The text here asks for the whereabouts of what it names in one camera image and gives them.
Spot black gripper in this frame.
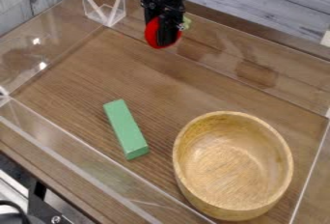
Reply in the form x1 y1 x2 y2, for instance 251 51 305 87
142 0 186 47

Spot red plush strawberry toy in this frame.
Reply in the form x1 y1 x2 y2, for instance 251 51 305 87
145 15 193 49

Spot green rectangular block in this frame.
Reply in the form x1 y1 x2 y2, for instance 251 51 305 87
103 99 150 160

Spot wooden bowl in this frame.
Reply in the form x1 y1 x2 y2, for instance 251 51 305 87
173 111 294 221

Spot clear acrylic corner bracket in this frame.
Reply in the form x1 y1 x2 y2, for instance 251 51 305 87
83 0 127 28

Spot clear acrylic tray wall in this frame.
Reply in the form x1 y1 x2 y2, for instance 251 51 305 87
0 0 330 224

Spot black metal table frame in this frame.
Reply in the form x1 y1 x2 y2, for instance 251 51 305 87
24 179 76 224

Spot black cable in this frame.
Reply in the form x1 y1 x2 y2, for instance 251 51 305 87
0 200 31 224

